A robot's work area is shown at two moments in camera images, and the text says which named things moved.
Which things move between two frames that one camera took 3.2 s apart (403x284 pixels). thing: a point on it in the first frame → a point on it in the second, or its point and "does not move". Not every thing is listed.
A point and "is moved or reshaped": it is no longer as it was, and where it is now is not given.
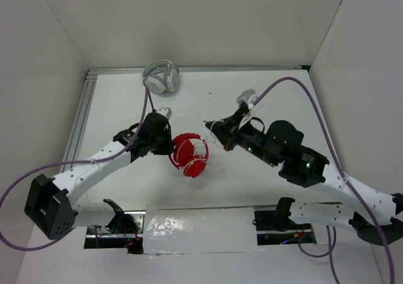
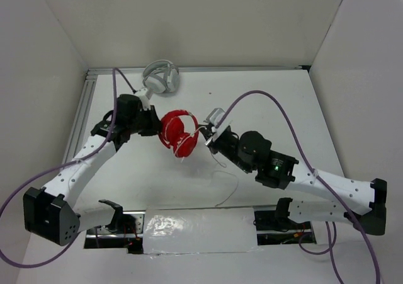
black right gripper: (227, 128) → (208, 138)
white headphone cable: (205, 140) → (214, 172)
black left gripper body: (161, 145) → (144, 123)
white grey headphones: (160, 76) does not move
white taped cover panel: (170, 230) does not move
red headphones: (190, 153) is moved or reshaped
